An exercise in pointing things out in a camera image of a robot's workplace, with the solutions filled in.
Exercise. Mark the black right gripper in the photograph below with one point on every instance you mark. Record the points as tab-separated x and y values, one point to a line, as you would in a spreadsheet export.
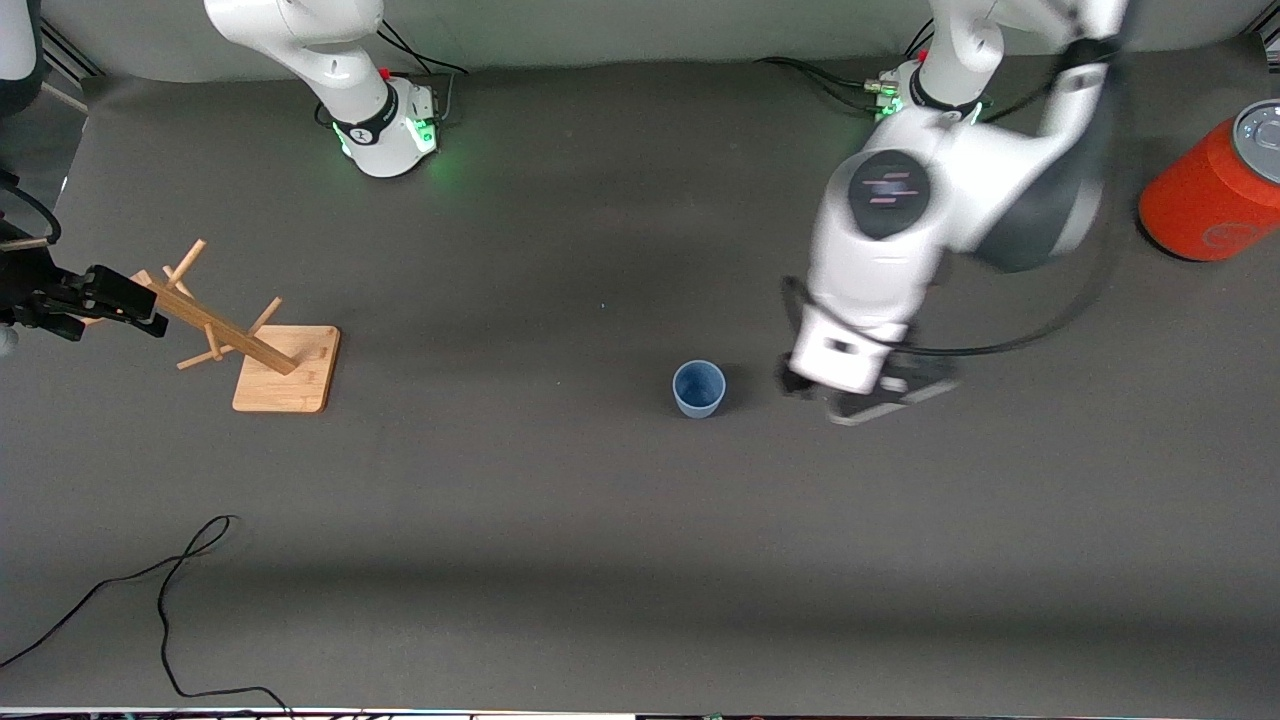
42	287

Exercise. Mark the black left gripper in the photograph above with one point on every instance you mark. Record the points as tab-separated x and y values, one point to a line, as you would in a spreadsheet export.
922	369

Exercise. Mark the light blue cup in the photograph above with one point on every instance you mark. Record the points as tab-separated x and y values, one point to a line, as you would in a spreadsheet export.
699	390

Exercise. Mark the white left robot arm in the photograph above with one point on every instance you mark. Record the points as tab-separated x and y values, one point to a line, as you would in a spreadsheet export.
880	290

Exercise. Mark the wooden cup rack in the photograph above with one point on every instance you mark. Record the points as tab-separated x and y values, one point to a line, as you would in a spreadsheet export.
285	385

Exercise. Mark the thin tan rod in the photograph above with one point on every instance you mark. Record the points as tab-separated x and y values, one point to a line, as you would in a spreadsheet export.
25	243

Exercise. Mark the dark grey table cloth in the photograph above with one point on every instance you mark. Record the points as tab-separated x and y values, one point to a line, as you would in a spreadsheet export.
560	480

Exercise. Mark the orange cylinder with grey lid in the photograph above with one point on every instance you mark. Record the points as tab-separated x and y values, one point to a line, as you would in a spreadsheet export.
1200	200

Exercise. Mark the dark frame rail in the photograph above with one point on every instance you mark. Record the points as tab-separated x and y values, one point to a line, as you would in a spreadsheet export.
70	55

